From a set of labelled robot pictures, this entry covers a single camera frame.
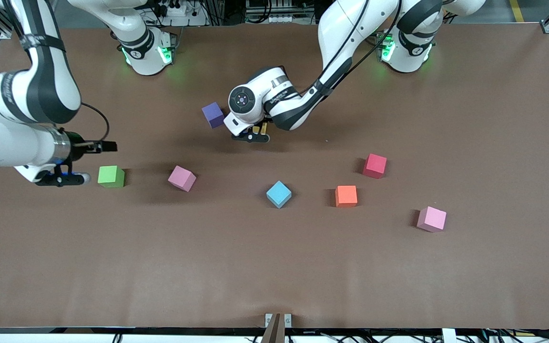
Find green foam cube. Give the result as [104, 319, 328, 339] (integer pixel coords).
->
[97, 165, 126, 189]

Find pink foam cube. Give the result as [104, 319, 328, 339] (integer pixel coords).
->
[168, 165, 197, 192]
[417, 206, 447, 233]

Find orange foam cube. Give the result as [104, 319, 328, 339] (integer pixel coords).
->
[335, 185, 358, 208]

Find red foam cube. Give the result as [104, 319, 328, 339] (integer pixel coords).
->
[363, 153, 388, 180]

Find purple foam cube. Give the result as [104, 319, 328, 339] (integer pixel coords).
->
[202, 101, 227, 129]

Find blue foam cube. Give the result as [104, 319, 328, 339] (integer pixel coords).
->
[266, 180, 293, 209]

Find long white power strip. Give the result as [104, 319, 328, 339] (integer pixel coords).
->
[246, 13, 314, 25]

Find brown table mat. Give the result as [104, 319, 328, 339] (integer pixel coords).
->
[0, 23, 549, 330]

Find white power strip with plugs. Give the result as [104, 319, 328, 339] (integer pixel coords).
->
[155, 1, 196, 19]

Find brown wooden strip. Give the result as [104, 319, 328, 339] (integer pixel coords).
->
[261, 313, 287, 343]

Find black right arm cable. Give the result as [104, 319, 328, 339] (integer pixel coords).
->
[80, 101, 112, 143]

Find silver metal bracket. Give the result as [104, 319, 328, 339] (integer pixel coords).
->
[264, 313, 293, 328]

